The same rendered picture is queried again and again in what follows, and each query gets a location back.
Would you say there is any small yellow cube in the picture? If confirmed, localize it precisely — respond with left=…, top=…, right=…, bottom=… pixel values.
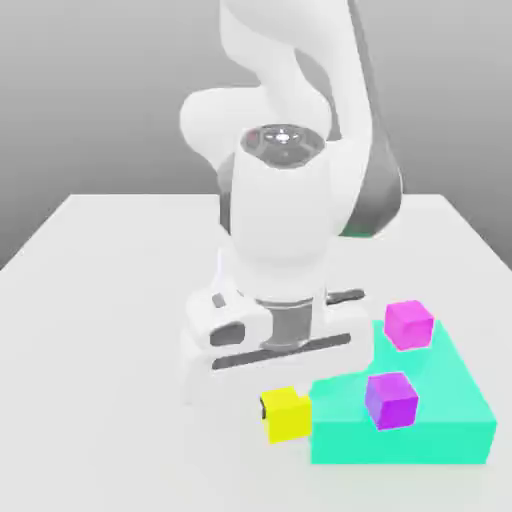
left=259, top=385, right=313, bottom=445

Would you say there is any small purple cube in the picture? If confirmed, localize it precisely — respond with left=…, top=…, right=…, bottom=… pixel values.
left=364, top=371, right=420, bottom=432

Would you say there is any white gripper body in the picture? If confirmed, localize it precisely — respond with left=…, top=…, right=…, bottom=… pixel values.
left=181, top=305, right=376, bottom=406

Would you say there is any large turquoise box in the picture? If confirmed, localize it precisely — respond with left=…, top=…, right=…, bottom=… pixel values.
left=310, top=318, right=498, bottom=466

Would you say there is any small magenta cube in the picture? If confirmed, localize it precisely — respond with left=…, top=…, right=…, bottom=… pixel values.
left=383, top=299, right=436, bottom=353

